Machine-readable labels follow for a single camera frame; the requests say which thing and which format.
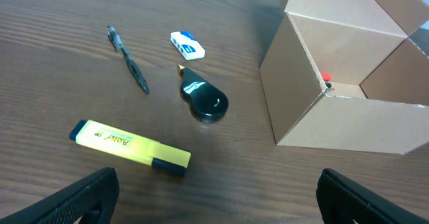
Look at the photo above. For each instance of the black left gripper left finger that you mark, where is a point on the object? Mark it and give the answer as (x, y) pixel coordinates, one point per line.
(92, 199)

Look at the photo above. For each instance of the red multi-tool pocket knife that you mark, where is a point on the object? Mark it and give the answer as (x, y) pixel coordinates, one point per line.
(327, 77)

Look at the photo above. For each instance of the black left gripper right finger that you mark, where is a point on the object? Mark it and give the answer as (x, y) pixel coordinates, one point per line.
(342, 200)

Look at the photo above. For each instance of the white blue eraser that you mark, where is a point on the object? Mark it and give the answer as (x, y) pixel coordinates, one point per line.
(187, 45)

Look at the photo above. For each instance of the yellow highlighter marker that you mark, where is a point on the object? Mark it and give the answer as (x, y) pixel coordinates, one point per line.
(130, 146)

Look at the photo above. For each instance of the open cardboard box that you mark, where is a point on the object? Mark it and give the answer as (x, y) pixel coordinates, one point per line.
(378, 101)

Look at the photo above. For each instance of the black correction tape dispenser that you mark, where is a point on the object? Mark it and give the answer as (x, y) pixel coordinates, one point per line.
(206, 102)

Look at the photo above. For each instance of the black ballpoint pen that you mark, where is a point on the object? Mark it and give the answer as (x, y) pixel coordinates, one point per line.
(120, 47)

